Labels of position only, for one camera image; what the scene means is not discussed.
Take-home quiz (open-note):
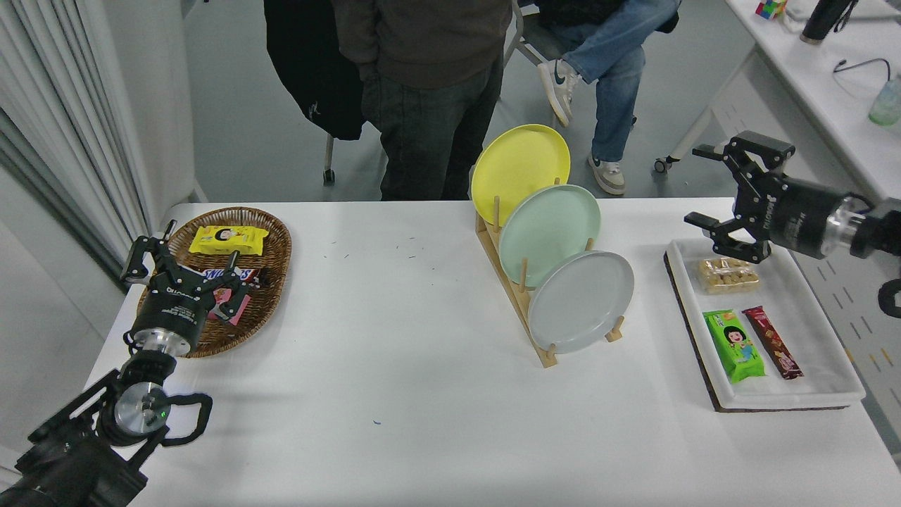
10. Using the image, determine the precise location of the mint green plate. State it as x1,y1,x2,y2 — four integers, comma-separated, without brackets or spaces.
498,184,603,288

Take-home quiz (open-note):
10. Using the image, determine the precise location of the yellow snack packet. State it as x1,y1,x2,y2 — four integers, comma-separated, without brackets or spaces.
189,225,270,256

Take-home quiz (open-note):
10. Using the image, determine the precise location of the green snack packet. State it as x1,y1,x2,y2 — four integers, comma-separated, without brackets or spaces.
702,310,766,384

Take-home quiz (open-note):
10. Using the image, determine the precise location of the white tray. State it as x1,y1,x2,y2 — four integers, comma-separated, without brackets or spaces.
665,237,867,411

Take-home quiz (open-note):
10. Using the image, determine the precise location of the black jacket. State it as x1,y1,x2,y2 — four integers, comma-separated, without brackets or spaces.
263,0,365,142

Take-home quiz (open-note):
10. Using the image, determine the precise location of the seated person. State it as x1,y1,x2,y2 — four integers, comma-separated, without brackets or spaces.
535,0,682,196

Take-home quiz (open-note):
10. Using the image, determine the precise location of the pale green glass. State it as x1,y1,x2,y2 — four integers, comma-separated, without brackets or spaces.
869,77,901,128

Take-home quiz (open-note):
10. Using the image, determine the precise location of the yellow plate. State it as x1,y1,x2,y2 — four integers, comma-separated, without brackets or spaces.
471,125,572,227

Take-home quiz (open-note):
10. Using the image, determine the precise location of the thin black cable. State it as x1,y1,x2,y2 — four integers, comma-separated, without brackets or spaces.
834,58,893,82

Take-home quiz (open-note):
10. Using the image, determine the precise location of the white vertical curtain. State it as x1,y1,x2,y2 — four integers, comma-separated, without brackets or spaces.
0,0,152,282

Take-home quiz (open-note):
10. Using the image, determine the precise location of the silver laptop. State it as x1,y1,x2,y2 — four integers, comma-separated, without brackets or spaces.
785,0,901,20

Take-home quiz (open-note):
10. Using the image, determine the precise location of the grey office chair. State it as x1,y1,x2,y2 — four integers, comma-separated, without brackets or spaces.
501,0,571,71

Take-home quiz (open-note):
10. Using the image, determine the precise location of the wooden plate rack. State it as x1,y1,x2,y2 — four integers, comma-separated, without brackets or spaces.
475,180,626,368

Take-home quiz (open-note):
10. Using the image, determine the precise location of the brown board under tray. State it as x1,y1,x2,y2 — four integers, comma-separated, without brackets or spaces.
663,252,867,414

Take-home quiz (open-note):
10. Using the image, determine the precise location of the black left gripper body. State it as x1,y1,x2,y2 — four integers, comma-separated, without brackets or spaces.
131,275,216,342

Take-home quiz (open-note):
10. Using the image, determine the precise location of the brown Snickers bar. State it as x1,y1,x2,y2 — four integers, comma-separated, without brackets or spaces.
184,266,268,289

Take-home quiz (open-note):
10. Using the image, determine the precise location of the standing person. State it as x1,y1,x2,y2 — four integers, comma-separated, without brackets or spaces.
331,0,513,201

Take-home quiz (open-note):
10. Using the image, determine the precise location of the black bottle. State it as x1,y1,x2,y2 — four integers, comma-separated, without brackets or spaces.
800,0,854,46

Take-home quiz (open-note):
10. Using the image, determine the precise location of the pink snack packet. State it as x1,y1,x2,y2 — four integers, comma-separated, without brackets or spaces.
206,287,252,326

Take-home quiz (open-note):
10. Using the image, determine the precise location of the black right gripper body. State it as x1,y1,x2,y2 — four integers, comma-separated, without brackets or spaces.
732,173,845,260

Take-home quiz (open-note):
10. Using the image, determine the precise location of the clear packet of nut biscuits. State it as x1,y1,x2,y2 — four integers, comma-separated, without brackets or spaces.
698,257,761,294

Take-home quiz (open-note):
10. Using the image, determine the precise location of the brown wicker basket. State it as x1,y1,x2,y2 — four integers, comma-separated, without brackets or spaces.
136,206,293,360

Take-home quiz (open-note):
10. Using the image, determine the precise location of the grey plate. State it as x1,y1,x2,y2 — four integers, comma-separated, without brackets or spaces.
528,251,636,355

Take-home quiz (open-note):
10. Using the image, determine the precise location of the dark red snack bar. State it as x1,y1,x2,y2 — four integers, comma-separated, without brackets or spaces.
742,306,804,380

